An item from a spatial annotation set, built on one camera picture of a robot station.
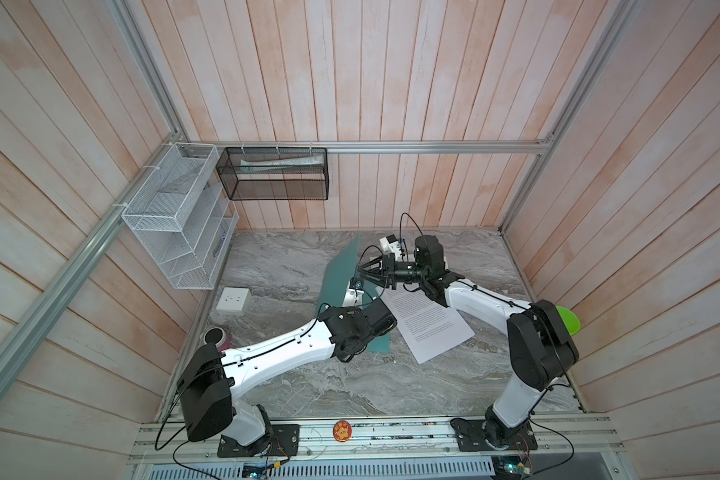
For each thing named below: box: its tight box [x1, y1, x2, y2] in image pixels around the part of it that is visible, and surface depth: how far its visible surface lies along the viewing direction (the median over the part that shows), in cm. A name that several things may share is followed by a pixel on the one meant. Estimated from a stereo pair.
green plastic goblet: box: [555, 306, 581, 336], surface depth 79 cm
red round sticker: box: [333, 420, 353, 443], surface depth 76 cm
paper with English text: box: [375, 284, 475, 364], surface depth 95 cm
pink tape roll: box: [203, 327, 231, 352], surface depth 88 cm
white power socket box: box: [216, 287, 252, 315], surface depth 98 cm
